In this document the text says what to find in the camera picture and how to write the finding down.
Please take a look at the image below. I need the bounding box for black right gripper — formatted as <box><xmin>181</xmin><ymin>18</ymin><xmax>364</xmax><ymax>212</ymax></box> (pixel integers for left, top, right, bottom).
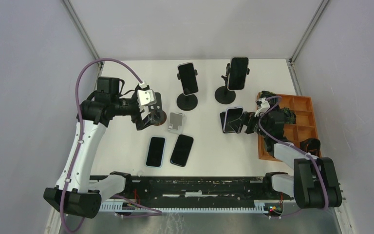
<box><xmin>228</xmin><ymin>109</ymin><xmax>270</xmax><ymax>138</ymax></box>

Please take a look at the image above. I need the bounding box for phone with purple case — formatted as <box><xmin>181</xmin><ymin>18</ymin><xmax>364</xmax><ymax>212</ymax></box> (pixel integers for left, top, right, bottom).
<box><xmin>224</xmin><ymin>107</ymin><xmax>243</xmax><ymax>133</ymax></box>

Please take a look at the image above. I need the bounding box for wooden-base black plate stand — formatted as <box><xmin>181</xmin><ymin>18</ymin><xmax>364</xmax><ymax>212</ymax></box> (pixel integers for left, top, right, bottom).
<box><xmin>148</xmin><ymin>92</ymin><xmax>167</xmax><ymax>126</ymax></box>

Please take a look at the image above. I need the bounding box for black folding phone stand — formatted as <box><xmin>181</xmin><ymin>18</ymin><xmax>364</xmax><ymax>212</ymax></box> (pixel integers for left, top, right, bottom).
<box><xmin>219</xmin><ymin>112</ymin><xmax>227</xmax><ymax>134</ymax></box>

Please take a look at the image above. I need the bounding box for silver folding phone stand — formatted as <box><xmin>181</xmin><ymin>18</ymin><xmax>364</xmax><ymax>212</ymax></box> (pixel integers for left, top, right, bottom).
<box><xmin>168</xmin><ymin>112</ymin><xmax>185</xmax><ymax>135</ymax></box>

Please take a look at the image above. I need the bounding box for phone with light blue case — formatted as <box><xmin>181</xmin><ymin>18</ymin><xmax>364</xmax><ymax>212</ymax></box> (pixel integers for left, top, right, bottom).
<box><xmin>146</xmin><ymin>136</ymin><xmax>166</xmax><ymax>168</ymax></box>

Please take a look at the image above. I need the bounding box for phone with white case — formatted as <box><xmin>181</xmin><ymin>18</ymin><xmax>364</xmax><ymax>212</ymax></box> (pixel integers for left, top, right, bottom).
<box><xmin>170</xmin><ymin>135</ymin><xmax>194</xmax><ymax>167</ymax></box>

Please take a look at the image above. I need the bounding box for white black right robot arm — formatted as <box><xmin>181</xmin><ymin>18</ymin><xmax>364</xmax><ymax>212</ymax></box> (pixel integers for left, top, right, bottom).
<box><xmin>223</xmin><ymin>108</ymin><xmax>342</xmax><ymax>209</ymax></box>

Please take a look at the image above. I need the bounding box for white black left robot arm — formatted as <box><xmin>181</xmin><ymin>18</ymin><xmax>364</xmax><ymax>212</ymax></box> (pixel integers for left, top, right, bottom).
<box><xmin>43</xmin><ymin>77</ymin><xmax>164</xmax><ymax>218</ymax></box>

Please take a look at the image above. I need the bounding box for blue yellow rolled tie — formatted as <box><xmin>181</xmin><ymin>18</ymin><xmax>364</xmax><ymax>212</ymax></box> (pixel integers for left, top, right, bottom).
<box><xmin>259</xmin><ymin>90</ymin><xmax>276</xmax><ymax>98</ymax></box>

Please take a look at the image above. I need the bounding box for green blue rolled tie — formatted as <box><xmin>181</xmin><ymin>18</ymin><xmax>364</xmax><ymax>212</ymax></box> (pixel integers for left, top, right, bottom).
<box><xmin>282</xmin><ymin>107</ymin><xmax>296</xmax><ymax>124</ymax></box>

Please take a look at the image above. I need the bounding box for orange compartment tray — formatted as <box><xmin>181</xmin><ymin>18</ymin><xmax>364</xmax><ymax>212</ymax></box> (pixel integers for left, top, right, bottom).
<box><xmin>266</xmin><ymin>94</ymin><xmax>318</xmax><ymax>148</ymax></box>

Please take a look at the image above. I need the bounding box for brown rolled tie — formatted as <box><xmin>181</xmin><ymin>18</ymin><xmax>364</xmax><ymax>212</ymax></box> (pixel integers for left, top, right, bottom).
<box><xmin>300</xmin><ymin>138</ymin><xmax>321</xmax><ymax>157</ymax></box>

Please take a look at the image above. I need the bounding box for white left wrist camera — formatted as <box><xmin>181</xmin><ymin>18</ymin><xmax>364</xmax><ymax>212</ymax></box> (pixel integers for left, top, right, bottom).
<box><xmin>136</xmin><ymin>82</ymin><xmax>157</xmax><ymax>108</ymax></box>

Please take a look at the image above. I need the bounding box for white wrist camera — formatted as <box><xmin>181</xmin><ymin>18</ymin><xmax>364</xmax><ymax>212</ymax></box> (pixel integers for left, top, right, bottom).
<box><xmin>136</xmin><ymin>82</ymin><xmax>157</xmax><ymax>108</ymax></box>
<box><xmin>255</xmin><ymin>96</ymin><xmax>276</xmax><ymax>117</ymax></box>

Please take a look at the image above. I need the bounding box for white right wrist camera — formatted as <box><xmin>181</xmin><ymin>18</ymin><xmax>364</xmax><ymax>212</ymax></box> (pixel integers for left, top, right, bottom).
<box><xmin>255</xmin><ymin>96</ymin><xmax>276</xmax><ymax>117</ymax></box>

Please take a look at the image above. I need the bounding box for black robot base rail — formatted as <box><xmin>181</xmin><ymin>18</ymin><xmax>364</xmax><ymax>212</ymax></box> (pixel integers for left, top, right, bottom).
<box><xmin>119</xmin><ymin>176</ymin><xmax>291</xmax><ymax>208</ymax></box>

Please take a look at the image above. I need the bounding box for white slotted cable duct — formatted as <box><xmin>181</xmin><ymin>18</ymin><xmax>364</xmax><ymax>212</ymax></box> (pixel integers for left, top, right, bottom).
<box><xmin>99</xmin><ymin>199</ymin><xmax>282</xmax><ymax>215</ymax></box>

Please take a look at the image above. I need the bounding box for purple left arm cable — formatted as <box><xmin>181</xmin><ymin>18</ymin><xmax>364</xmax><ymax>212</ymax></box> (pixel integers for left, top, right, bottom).
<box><xmin>59</xmin><ymin>58</ymin><xmax>164</xmax><ymax>234</ymax></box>

